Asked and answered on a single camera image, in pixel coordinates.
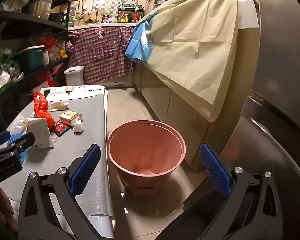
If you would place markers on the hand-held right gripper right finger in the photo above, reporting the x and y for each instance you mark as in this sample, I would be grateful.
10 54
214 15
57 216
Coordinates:
215 170

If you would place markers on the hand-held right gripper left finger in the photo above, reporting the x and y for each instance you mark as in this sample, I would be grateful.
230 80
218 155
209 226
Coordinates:
86 170

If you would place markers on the blue plastic bag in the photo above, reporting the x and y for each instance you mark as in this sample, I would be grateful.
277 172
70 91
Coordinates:
16 138

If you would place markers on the white foam net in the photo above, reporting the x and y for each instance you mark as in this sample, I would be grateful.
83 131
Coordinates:
21 123

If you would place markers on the white paper packet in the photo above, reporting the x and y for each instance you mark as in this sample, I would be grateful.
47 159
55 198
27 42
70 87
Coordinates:
38 130

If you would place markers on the clear plastic wrapper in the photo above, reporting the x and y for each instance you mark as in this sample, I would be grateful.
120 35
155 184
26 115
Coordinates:
52 138

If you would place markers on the black red packet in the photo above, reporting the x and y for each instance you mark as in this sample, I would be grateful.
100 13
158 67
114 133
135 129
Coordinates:
61 128

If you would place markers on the red plastic bag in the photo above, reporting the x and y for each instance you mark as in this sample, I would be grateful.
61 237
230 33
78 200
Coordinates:
41 105

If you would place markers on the white tissue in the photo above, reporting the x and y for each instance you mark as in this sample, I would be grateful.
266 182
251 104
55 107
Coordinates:
78 127

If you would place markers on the beige napkin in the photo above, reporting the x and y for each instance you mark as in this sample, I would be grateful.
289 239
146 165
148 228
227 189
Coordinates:
58 105

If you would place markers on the small cream box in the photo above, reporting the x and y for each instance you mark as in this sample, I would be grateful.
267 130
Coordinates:
68 117

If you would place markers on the pink plastic bin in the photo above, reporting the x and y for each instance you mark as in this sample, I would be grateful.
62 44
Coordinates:
145 155

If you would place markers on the pile of plastic packets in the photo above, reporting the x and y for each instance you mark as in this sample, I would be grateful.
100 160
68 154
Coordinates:
5 72

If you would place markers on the orange red sack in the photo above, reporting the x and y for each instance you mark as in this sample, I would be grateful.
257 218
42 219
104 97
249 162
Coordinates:
50 80

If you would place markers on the white folding table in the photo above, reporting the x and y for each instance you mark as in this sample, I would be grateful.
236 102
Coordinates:
90 90

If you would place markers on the green storage box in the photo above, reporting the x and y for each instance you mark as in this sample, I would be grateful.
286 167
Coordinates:
30 60

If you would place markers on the white lidded bin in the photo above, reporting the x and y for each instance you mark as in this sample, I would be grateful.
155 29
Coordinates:
73 77

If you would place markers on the white labelled jar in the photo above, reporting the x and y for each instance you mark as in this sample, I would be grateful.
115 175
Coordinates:
46 57

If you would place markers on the yellow packet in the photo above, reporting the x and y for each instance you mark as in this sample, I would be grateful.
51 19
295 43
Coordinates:
62 53

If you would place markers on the orange plastic bag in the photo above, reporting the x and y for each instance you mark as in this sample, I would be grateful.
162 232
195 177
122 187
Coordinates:
50 45

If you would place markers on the pink plaid shirt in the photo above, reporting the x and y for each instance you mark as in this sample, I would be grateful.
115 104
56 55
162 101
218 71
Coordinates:
100 55

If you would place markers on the cream cloth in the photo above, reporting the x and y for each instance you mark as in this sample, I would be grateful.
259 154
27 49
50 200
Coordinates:
195 50

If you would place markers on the black shelf rack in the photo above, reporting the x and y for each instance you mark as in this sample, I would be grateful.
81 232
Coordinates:
27 20

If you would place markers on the steel refrigerator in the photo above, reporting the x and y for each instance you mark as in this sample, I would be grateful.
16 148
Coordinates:
277 55

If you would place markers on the blue cloth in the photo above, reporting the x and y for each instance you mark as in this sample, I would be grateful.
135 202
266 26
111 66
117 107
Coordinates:
137 47

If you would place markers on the steel pot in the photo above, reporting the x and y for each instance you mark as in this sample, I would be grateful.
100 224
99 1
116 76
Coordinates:
41 5

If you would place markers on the hanging metal ladle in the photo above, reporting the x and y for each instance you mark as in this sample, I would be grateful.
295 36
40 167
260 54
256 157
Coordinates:
83 8

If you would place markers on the pink patterned bottle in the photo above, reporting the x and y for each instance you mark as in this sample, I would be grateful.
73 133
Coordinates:
105 18

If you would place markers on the metal faucet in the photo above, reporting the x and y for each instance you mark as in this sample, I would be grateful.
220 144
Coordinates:
96 12

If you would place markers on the white sheet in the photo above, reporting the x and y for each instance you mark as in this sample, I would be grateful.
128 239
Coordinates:
247 15

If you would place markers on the black spice rack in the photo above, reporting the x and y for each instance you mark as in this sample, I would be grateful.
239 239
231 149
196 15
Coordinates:
130 17

